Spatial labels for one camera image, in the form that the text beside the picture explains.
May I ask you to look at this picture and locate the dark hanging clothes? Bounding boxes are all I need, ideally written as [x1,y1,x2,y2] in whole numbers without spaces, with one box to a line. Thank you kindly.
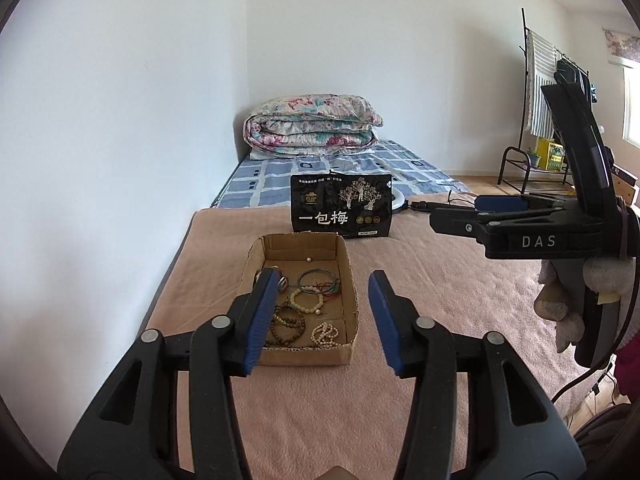
[555,57,598,106]

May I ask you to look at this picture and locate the large cream bead bracelet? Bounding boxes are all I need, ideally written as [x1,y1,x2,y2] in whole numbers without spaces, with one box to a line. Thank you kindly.
[289,286,325,316]

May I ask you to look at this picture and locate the floral curtain valance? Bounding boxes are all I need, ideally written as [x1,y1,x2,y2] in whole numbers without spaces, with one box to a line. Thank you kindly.
[602,27,640,68]

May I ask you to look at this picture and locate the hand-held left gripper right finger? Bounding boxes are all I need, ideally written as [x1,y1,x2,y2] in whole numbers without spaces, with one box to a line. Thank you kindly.
[367,270,587,480]

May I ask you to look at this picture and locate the brown strap wristwatch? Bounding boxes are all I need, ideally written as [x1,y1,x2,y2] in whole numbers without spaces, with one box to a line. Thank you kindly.
[252,267,290,293]

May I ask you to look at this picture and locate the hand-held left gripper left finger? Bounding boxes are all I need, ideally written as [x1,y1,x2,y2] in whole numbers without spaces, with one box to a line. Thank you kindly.
[57,266,282,480]

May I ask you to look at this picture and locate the yellow crate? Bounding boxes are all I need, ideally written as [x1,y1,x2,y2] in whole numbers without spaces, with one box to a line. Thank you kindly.
[536,137,568,172]

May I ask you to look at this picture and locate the small white bead bracelet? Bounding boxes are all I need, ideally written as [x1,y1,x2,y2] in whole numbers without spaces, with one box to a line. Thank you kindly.
[311,322,341,348]

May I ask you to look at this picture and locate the brown wooden bead necklace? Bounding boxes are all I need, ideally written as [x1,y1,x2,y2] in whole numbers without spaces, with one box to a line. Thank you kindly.
[264,302,307,347]

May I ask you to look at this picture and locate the person's right hand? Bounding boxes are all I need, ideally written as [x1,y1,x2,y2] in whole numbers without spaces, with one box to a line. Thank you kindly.
[534,257,635,356]

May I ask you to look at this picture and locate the blue checked mattress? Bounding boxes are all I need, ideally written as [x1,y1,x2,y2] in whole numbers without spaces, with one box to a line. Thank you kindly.
[210,139,473,210]

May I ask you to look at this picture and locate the dark red cloth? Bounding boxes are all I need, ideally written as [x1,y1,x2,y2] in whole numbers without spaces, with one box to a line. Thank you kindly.
[615,342,640,396]

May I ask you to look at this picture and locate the window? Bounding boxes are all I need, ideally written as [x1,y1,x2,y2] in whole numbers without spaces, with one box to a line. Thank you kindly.
[621,62,640,148]

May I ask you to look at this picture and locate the thin black bangle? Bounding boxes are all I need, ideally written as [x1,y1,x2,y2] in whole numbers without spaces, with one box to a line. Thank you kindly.
[298,269,341,293]

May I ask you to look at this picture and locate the brown cardboard box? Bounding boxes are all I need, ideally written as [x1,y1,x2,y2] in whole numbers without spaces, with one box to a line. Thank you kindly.
[239,232,360,367]

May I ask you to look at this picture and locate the black snack bag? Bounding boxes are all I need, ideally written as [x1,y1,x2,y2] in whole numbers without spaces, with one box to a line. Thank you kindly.
[290,173,394,238]

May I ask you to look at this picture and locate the striped hanging towel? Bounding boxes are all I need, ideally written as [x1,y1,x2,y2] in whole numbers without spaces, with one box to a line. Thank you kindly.
[528,30,558,140]

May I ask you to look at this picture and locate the black metal clothes rack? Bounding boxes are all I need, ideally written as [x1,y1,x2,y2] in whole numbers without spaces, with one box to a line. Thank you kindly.
[497,7,596,196]

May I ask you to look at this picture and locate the folded floral quilt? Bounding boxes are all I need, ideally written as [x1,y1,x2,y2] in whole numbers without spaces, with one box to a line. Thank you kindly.
[243,95,384,160]

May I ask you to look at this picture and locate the tan flat box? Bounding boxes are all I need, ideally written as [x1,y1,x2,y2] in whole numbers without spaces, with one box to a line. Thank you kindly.
[612,162,640,206]

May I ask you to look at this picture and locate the dark bag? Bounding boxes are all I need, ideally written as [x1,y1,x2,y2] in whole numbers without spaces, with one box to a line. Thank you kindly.
[570,402,638,466]

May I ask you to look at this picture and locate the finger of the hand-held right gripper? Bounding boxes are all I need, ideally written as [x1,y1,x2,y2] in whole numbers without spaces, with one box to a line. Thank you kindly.
[474,194,577,213]
[429,205,577,247]

